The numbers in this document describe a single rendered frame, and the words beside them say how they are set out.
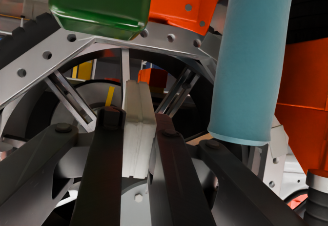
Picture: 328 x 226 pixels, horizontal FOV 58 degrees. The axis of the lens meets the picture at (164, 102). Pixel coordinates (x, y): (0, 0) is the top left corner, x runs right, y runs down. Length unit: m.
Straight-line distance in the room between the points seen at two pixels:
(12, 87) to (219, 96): 0.30
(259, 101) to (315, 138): 0.36
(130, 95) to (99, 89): 0.82
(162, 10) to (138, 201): 0.29
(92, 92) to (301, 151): 0.63
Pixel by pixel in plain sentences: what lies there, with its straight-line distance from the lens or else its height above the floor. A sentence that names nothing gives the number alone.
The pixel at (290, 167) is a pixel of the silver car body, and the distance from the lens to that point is 1.14.
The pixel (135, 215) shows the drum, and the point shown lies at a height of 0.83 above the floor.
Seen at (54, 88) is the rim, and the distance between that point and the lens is 0.58.
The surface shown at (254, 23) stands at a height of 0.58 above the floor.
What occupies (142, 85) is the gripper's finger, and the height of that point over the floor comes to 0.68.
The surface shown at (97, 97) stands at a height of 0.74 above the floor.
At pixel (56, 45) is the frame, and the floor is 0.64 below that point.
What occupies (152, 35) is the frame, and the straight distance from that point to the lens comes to 0.48.
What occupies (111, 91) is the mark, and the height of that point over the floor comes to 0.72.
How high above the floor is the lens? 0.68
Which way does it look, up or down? 3 degrees up
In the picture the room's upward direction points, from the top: 172 degrees counter-clockwise
